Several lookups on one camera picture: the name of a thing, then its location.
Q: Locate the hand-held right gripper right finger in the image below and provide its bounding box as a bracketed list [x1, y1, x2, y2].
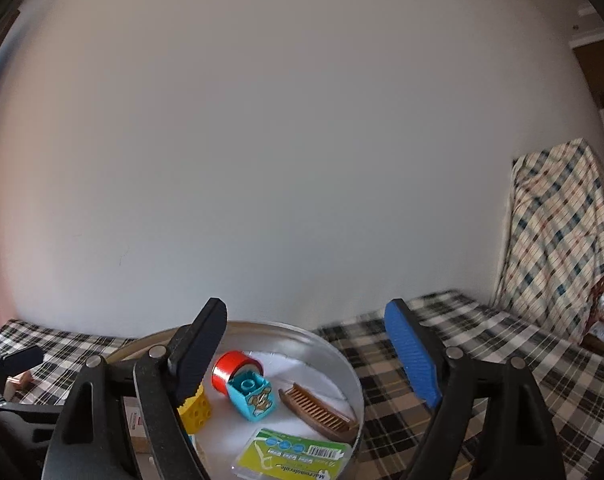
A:
[384, 298, 567, 480]

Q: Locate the white packet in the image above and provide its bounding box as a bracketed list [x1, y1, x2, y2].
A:
[121, 395, 150, 453]

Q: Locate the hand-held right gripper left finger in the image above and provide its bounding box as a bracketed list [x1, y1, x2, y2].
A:
[41, 297, 229, 480]

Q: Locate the small beige object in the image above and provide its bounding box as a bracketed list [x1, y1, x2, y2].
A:
[4, 371, 34, 398]

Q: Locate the beige plaid draped blanket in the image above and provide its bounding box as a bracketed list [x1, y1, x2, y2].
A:
[492, 137, 604, 346]

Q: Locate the wooden wardrobe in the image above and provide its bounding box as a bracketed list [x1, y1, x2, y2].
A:
[572, 35, 604, 171]

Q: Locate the teal toy block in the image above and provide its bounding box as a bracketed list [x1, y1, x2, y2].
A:
[227, 371, 277, 420]

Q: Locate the brown wooden comb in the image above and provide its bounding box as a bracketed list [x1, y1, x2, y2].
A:
[278, 381, 361, 442]

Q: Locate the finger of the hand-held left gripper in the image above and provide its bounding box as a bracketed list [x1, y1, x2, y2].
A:
[7, 345, 45, 377]

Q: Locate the black white plaid cloth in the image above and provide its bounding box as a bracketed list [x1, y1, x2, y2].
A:
[0, 287, 604, 480]

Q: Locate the round metal tray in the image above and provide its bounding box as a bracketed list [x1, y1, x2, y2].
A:
[102, 320, 365, 480]

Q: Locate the red tape roll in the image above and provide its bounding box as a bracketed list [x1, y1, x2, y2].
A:
[212, 351, 265, 396]

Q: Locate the yellow toy block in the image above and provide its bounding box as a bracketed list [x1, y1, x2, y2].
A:
[177, 382, 213, 435]

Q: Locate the green label packet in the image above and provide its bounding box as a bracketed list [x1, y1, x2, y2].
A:
[231, 427, 355, 480]

